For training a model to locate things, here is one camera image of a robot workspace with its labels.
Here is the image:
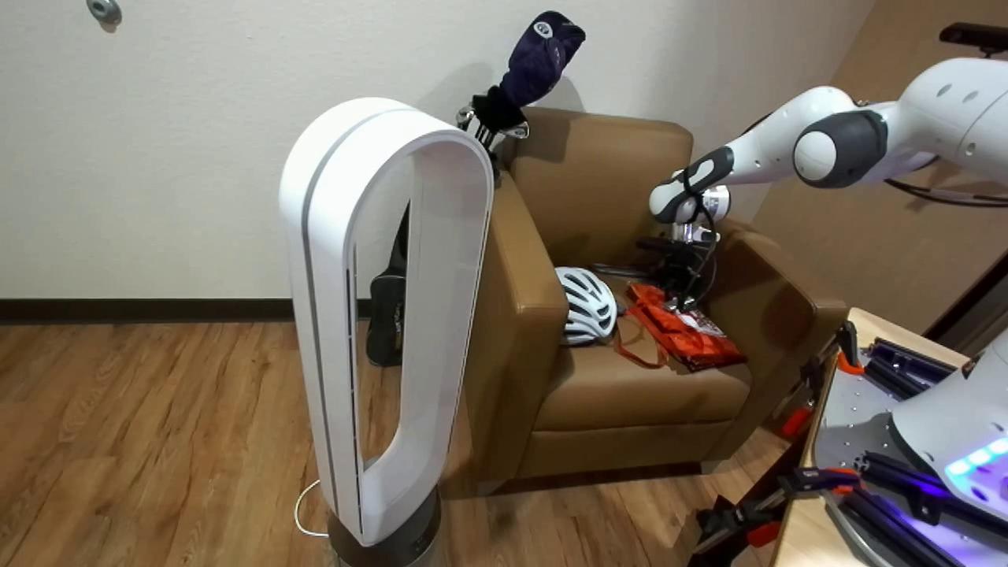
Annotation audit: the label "white fan power cable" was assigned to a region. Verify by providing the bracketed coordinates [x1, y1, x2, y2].
[290, 476, 335, 540]

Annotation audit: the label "white bladeless tower fan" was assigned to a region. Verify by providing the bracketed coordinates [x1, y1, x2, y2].
[277, 94, 497, 567]

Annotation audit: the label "small grey object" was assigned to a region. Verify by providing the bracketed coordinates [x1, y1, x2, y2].
[676, 299, 717, 330]

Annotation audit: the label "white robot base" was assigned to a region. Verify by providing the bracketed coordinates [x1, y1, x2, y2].
[888, 327, 1008, 529]

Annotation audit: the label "white bicycle helmet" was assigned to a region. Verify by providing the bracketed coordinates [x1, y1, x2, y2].
[551, 265, 622, 349]

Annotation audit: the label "black golf bag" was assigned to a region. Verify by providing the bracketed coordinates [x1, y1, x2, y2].
[363, 202, 414, 372]

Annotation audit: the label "red bag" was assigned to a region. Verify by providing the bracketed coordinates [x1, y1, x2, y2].
[611, 277, 749, 375]

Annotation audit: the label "red black clamp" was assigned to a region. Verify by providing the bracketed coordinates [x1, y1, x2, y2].
[771, 319, 876, 444]
[691, 459, 867, 555]

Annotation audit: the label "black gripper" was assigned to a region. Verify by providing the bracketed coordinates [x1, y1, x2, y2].
[658, 216, 730, 316]

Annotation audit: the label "wooden side table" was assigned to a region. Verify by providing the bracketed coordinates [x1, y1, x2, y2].
[769, 304, 974, 567]

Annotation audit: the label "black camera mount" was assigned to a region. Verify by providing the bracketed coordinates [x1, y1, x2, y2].
[936, 18, 1008, 64]

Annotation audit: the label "black bars on table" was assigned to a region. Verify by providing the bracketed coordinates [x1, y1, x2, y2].
[859, 337, 955, 403]

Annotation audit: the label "brown leather armchair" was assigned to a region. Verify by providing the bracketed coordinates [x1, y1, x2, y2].
[444, 106, 850, 496]

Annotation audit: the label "black white golf headcover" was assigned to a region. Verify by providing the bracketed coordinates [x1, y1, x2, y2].
[452, 88, 531, 159]

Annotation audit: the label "metal wall fixture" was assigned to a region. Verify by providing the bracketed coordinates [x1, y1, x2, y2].
[85, 0, 127, 30]

